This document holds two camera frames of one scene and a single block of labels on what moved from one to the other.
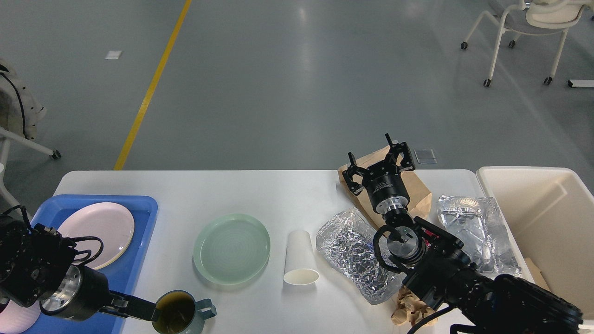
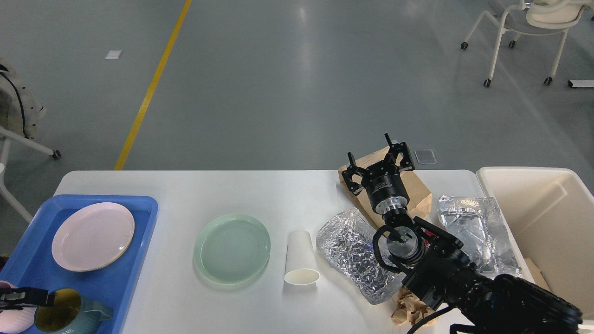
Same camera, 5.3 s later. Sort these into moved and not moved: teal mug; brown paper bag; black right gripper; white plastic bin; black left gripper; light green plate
Moved: teal mug; black left gripper
Not moved: black right gripper; white plastic bin; brown paper bag; light green plate
